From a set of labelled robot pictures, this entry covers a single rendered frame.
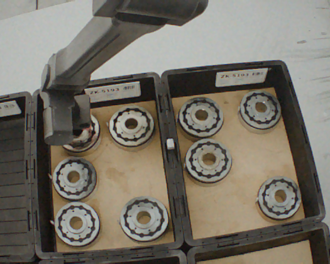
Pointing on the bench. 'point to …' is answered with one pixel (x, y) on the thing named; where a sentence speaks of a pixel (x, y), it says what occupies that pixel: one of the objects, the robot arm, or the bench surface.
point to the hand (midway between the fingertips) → (77, 127)
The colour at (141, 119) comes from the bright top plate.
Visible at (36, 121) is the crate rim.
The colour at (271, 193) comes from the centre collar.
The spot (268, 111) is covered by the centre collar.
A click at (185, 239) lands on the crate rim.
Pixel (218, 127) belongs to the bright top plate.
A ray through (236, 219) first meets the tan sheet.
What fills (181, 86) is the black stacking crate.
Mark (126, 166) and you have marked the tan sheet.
